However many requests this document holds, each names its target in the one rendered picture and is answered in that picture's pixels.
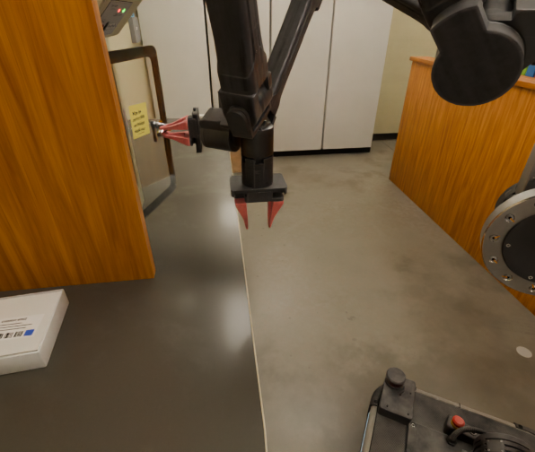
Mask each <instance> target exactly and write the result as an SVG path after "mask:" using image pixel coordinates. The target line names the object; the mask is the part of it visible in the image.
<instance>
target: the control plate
mask: <svg viewBox="0 0 535 452"><path fill-rule="evenodd" d="M132 4H133V2H127V1H119V0H111V1H110V3H109V4H108V6H107V7H106V9H105V10H104V12H103V13H102V15H101V23H102V24H103V25H104V26H105V25H106V23H107V22H110V24H109V25H110V26H111V25H112V24H113V23H114V24H115V23H116V25H118V24H119V22H120V21H121V19H122V18H123V16H124V15H125V14H126V12H127V10H128V9H129V7H130V6H131V5H132ZM119 8H120V11H119V12H118V9H119ZM124 9H125V11H124V12H122V11H123V10H124ZM114 24H113V25H114ZM109 25H108V26H109ZM115 28H116V27H115V26H114V28H113V27H111V28H110V27H107V28H106V30H105V31H104V35H109V34H111V33H112V32H113V31H114V30H115Z"/></svg>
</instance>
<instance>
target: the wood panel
mask: <svg viewBox="0 0 535 452"><path fill-rule="evenodd" d="M155 271H156V270H155V265H154V261H153V254H152V250H151V245H150V241H149V237H148V233H147V228H146V225H145V217H144V213H143V208H142V205H141V200H140V196H139V192H138V187H137V183H136V176H135V172H134V167H133V163H132V159H131V155H130V150H129V147H128V142H127V135H126V130H125V127H124V122H123V118H122V114H121V109H120V106H119V101H118V94H117V90H116V85H115V81H114V77H113V73H112V69H111V64H110V57H109V52H108V49H107V44H106V40H105V36H104V32H103V28H102V23H101V16H100V12H99V7H98V4H97V0H0V291H15V290H26V289H36V288H47V287H57V286H67V285H77V284H88V283H108V282H119V281H129V280H140V279H150V278H154V275H155Z"/></svg>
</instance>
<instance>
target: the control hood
mask: <svg viewBox="0 0 535 452"><path fill-rule="evenodd" d="M110 1H111V0H97V4H98V7H99V12H100V15H102V13H103V12H104V10H105V9H106V7H107V6H108V4H109V3H110ZM119 1H127V2H133V4H132V5H131V6H130V7H129V9H128V10H127V12H126V14H125V15H124V16H123V18H122V19H121V21H120V22H119V24H118V25H117V27H116V28H115V30H114V31H113V32H112V33H111V34H109V35H104V36H105V38H107V37H111V36H116V35H117V34H119V33H120V31H121V30H122V29H123V27H124V26H125V24H126V23H127V21H128V20H129V18H130V17H131V15H132V14H133V13H134V11H135V10H136V8H137V7H138V6H139V5H140V3H141V2H142V0H119Z"/></svg>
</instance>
